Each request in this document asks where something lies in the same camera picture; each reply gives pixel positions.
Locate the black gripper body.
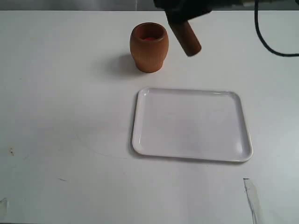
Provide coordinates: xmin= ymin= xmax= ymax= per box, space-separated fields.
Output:
xmin=153 ymin=0 xmax=248 ymax=27

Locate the dark wooden pestle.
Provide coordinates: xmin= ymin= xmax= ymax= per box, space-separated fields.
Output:
xmin=169 ymin=21 xmax=201 ymax=57

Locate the dark red rounded object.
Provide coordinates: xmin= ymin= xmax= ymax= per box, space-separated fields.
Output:
xmin=144 ymin=37 xmax=156 ymax=41

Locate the wooden mortar cup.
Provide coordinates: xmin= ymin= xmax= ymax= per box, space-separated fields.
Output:
xmin=129 ymin=22 xmax=169 ymax=73

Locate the white rectangular plastic tray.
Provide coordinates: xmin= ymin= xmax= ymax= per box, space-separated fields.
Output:
xmin=131 ymin=87 xmax=253 ymax=163

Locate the clear tape strip right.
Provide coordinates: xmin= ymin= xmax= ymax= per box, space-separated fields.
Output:
xmin=243 ymin=178 xmax=263 ymax=224

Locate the clear tape piece left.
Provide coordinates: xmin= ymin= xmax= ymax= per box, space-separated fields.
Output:
xmin=0 ymin=198 xmax=7 ymax=216

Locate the black cable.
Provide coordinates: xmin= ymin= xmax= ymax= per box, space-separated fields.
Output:
xmin=254 ymin=0 xmax=299 ymax=57

